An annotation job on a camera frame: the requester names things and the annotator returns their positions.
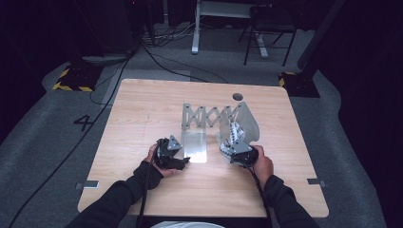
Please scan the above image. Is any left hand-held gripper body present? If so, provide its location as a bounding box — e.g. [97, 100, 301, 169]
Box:
[153, 134, 184, 171]

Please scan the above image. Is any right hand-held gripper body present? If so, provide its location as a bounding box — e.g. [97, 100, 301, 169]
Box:
[227, 138, 259, 168]

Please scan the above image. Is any white striped cloth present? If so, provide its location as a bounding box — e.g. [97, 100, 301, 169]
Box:
[220, 121, 247, 157]

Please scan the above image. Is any grey metal expandable rack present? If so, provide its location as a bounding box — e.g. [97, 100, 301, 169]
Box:
[181, 101, 261, 164]

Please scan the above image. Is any person's left hand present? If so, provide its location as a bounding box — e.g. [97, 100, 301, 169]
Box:
[143, 142, 181, 179]

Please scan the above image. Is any person's right hand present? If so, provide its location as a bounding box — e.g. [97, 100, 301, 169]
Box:
[242, 144, 275, 182]

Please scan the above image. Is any person's white clothing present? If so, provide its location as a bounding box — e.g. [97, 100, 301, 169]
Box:
[150, 221, 226, 228]

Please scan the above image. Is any grey tape strip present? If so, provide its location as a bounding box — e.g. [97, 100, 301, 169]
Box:
[74, 180, 101, 191]
[306, 178, 327, 188]

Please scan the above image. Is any black chair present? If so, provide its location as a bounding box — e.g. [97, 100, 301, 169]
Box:
[238, 3, 299, 67]

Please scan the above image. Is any black slanted pole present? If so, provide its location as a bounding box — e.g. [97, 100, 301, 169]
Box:
[297, 0, 347, 74]

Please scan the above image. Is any dark cabinet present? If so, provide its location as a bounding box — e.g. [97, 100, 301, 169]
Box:
[71, 0, 138, 57]

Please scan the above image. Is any right hand-held gripper cable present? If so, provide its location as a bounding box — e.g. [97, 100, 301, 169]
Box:
[240, 161, 274, 228]

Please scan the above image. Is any hand-held gripper cable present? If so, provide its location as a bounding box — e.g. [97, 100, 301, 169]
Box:
[135, 151, 160, 228]
[240, 161, 274, 228]

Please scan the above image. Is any left hand-held gripper cable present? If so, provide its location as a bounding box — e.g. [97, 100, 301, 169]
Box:
[135, 151, 160, 228]

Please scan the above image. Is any thin black floor cable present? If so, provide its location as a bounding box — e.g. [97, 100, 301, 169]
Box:
[141, 44, 230, 85]

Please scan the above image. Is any yellow black striped base plate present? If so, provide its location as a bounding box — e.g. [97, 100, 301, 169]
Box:
[51, 65, 105, 93]
[278, 71, 321, 99]

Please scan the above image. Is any long black floor cable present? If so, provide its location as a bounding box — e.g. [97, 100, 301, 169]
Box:
[7, 41, 144, 228]

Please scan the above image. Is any bundle of floor cables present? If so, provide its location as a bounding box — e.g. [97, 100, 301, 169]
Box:
[142, 21, 198, 49]

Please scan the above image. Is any white desk frame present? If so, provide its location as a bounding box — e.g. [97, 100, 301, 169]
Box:
[190, 0, 274, 59]

